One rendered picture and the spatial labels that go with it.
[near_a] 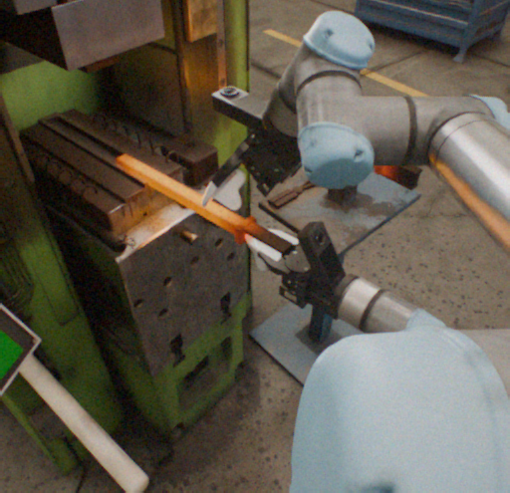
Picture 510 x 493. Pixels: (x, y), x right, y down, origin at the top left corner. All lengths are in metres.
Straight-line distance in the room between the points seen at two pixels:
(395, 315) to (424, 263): 1.61
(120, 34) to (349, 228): 0.77
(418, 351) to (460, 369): 0.01
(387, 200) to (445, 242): 1.08
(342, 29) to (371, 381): 0.45
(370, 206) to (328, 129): 0.92
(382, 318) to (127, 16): 0.63
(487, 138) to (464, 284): 1.87
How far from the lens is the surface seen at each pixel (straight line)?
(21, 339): 0.79
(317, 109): 0.51
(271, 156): 0.69
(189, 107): 1.21
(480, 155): 0.43
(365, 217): 1.35
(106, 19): 0.84
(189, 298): 1.20
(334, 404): 0.17
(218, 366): 1.66
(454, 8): 4.54
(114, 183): 1.02
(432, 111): 0.53
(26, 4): 0.77
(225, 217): 0.86
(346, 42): 0.54
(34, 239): 1.09
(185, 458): 1.70
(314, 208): 1.35
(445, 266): 2.34
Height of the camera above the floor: 1.57
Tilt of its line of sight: 43 degrees down
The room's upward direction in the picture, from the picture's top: straight up
